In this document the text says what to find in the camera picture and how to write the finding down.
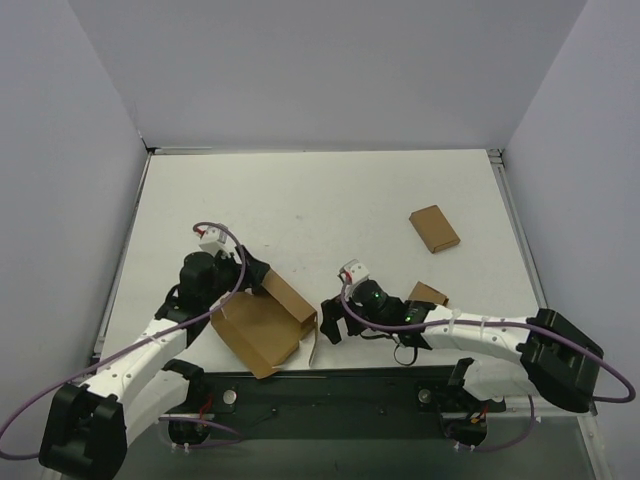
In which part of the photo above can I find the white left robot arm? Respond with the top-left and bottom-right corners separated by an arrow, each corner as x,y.
38,246 -> 271,479

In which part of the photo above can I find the cardboard box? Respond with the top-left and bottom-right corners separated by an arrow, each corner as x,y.
409,205 -> 460,254
408,282 -> 449,307
211,270 -> 318,379

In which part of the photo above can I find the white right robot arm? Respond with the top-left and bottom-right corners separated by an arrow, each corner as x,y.
320,279 -> 603,413

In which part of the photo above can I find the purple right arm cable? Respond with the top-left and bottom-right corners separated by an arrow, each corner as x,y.
338,273 -> 637,454

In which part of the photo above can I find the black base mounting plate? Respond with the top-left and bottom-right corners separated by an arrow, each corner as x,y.
168,366 -> 506,440

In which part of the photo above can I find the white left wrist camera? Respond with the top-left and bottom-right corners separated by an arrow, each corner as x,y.
198,227 -> 230,257

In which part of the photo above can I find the aluminium front rail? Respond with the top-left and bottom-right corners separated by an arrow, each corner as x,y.
440,396 -> 597,419

